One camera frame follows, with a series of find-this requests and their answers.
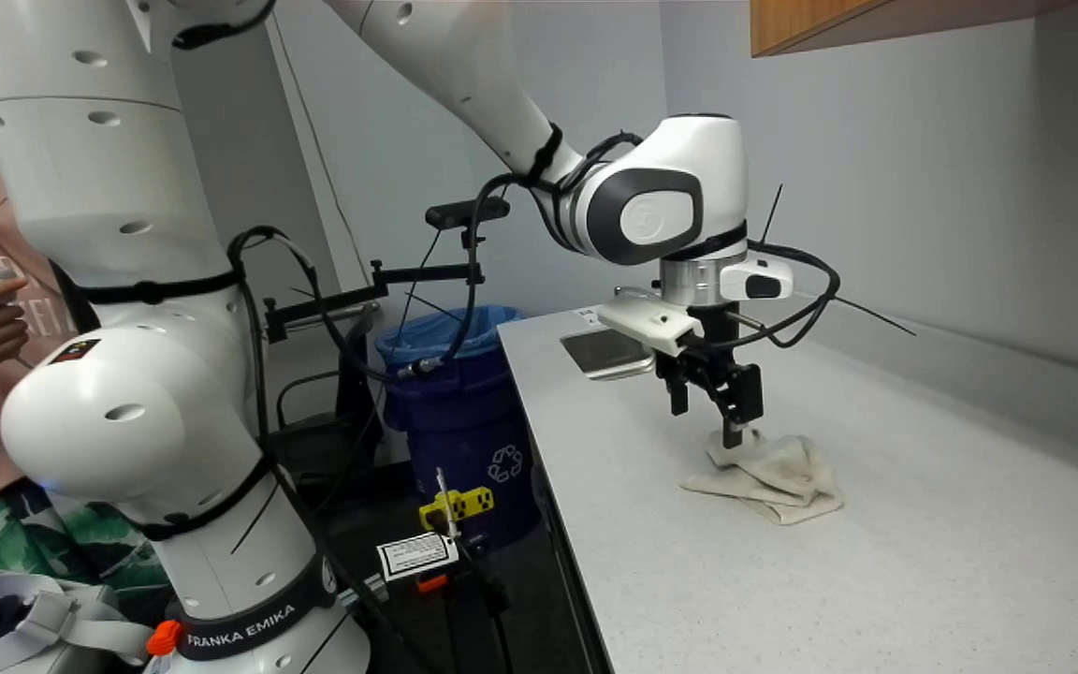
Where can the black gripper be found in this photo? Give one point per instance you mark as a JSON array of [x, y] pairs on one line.
[[710, 340]]

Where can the beige cloth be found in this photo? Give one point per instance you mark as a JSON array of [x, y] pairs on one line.
[[775, 481]]

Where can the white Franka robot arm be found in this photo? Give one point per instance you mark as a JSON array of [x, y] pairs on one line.
[[104, 164]]

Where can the blue recycling bin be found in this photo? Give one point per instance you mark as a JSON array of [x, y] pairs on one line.
[[466, 426]]

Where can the white printed label card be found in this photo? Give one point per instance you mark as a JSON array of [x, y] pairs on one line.
[[414, 554]]

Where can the orange round knob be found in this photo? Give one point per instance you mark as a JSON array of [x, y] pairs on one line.
[[164, 637]]

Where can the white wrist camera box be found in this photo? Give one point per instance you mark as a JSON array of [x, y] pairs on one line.
[[652, 322]]

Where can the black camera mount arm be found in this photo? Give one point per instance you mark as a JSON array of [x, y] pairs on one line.
[[431, 271]]

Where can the black stereo camera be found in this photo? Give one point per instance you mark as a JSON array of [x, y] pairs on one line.
[[459, 210]]

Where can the wooden wall cabinet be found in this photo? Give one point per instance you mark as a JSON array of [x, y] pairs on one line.
[[815, 25]]

